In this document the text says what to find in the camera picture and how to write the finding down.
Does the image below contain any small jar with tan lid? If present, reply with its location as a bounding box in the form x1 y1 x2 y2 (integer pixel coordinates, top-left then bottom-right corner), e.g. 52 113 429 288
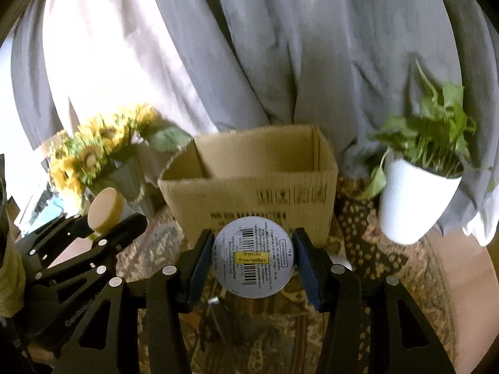
87 187 124 235

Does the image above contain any round tin with barcode label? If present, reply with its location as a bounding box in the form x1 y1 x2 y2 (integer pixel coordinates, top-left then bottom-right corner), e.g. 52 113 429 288
211 216 294 299

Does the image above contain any silver oval pebble object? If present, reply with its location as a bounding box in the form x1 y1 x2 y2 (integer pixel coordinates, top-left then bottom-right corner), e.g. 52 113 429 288
330 255 353 271

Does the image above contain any sunflower bouquet in grey vase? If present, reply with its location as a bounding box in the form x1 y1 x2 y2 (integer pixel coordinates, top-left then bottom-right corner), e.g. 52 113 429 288
48 104 191 219

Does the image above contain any patterned oriental rug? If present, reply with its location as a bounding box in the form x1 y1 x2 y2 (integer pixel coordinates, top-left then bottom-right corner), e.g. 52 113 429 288
117 175 457 374

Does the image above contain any small black bottle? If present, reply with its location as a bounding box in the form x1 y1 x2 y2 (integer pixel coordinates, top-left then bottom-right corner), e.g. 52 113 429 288
207 297 243 346

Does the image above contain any brown cardboard box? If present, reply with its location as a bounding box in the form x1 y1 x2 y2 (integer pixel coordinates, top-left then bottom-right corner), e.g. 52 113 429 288
158 125 338 247

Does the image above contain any white pot green plant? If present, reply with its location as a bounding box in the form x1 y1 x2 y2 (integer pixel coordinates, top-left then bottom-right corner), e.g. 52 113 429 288
360 73 477 246

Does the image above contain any white sheer curtain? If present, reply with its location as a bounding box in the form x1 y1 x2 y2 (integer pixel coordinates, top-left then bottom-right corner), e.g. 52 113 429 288
42 0 217 135

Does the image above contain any grey curtain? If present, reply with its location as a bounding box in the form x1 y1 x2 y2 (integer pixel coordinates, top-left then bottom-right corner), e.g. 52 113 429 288
1 0 498 245

